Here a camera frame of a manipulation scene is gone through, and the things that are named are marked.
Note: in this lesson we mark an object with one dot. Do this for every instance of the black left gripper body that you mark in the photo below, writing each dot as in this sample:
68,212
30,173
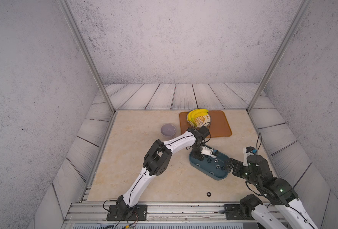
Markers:
197,150

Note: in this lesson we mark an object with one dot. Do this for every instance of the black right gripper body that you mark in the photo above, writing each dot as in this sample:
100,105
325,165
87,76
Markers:
240,171

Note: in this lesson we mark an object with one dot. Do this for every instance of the teal plastic storage box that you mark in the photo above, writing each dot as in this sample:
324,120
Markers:
206,167

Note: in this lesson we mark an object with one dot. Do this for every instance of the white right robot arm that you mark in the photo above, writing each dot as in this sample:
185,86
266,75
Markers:
279,192

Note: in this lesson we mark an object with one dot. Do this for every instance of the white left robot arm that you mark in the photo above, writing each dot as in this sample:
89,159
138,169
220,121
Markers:
156,161

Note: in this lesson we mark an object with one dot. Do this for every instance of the patterned plate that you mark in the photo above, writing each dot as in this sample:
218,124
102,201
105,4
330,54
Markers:
203,120

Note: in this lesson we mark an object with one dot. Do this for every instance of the brown rectangular mat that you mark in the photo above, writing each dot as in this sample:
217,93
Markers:
219,125

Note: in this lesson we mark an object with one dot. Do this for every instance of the lilac ceramic bowl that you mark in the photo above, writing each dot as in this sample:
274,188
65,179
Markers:
168,130

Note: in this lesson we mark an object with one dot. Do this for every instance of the yellow banana bunch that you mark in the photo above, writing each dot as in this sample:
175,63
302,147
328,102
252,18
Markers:
197,112

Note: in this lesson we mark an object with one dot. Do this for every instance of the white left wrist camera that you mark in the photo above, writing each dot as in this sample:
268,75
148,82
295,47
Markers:
213,153

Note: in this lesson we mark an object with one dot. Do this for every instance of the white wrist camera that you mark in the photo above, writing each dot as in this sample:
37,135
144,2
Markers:
248,151
213,153

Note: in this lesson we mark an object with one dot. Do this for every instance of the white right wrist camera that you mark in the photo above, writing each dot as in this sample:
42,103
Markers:
248,151

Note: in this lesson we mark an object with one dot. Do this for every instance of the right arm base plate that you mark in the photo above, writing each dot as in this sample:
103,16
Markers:
237,212

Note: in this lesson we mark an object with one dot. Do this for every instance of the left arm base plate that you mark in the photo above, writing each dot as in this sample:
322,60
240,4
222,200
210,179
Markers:
136,213

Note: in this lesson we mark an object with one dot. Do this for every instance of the aluminium front rail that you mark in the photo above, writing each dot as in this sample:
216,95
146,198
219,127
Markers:
158,213

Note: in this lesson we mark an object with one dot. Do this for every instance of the right aluminium frame post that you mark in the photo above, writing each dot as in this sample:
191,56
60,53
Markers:
300,13

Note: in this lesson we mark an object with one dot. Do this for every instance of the aluminium frame post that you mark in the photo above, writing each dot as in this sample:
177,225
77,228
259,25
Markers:
65,8
300,13

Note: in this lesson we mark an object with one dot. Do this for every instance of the left aluminium frame post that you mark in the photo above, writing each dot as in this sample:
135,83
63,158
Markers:
65,8

